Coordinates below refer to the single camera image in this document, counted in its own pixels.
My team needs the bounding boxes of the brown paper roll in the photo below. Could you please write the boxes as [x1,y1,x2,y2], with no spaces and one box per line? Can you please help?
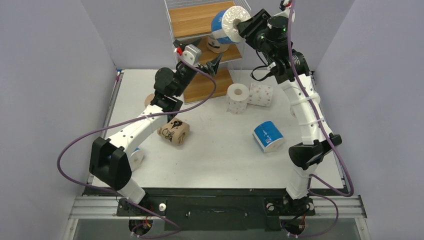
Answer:
[206,35,230,54]

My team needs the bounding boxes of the blue white roll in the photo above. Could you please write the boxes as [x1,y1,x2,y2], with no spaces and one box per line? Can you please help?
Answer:
[252,121,285,153]
[210,5,251,45]

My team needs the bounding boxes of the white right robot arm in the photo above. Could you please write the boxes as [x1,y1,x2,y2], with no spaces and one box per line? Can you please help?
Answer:
[234,9,342,214]

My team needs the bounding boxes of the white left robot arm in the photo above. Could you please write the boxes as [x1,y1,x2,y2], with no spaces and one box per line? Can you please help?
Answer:
[89,39,223,215]

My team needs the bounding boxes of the white dotted roll upright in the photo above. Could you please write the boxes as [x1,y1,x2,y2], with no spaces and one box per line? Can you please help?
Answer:
[225,83,250,115]

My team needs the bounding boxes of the brown roll back left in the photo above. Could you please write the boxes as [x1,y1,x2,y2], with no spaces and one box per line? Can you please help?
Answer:
[144,93,155,107]

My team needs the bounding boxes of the white dotted roll lying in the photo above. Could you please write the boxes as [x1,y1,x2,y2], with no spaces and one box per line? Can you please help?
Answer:
[247,83,274,107]

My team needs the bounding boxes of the brown cartoon printed roll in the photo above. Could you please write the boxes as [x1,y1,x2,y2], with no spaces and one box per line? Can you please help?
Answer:
[157,117,190,146]

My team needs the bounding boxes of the blue white wrapped roll lying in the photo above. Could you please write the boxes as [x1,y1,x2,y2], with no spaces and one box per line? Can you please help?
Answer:
[252,121,285,153]

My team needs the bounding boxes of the blue roll left edge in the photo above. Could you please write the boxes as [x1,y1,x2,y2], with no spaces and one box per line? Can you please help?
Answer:
[128,147,145,172]

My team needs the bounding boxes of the white wire wooden shelf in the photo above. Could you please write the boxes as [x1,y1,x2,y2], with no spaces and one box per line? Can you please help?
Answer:
[163,0,252,105]

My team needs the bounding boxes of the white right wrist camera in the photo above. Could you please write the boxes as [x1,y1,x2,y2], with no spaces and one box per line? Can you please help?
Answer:
[276,0,293,19]

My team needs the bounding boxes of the white roll near right wall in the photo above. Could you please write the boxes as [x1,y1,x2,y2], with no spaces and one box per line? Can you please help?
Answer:
[289,106,296,117]

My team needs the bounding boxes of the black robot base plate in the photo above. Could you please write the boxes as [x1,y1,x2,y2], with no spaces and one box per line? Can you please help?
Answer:
[82,186,349,233]

